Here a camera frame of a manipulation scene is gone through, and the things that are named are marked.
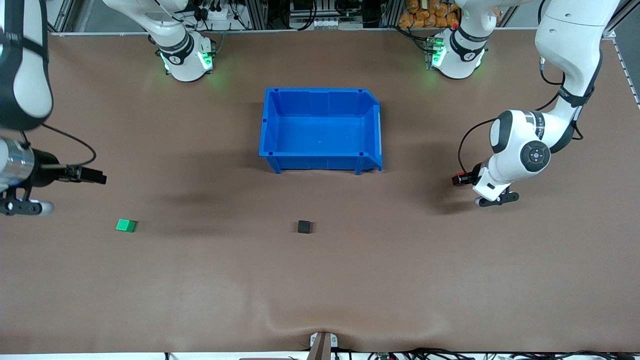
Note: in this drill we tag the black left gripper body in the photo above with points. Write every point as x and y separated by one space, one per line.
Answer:
470 177

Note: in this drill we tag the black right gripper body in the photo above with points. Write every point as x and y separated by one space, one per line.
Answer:
46 167

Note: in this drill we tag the green cube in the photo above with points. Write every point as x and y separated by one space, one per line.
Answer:
125 225

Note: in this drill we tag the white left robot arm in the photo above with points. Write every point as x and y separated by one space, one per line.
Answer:
570 50

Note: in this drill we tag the black cube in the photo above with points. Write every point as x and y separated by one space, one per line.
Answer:
304 227

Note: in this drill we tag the blue plastic storage bin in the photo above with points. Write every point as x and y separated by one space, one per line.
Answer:
320 132

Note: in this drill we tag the orange snack bags pile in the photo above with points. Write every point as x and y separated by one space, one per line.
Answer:
427 14

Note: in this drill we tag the brown table cover cloth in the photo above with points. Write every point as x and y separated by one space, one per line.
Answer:
320 280

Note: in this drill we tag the white terminal block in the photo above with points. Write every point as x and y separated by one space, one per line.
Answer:
327 23

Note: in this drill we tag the white power strip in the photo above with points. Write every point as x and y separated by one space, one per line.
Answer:
217 13

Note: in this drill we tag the metal table edge clamp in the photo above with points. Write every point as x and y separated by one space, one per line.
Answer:
323 345

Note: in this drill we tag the aluminium frame profile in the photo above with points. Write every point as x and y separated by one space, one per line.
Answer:
622 22
60 17

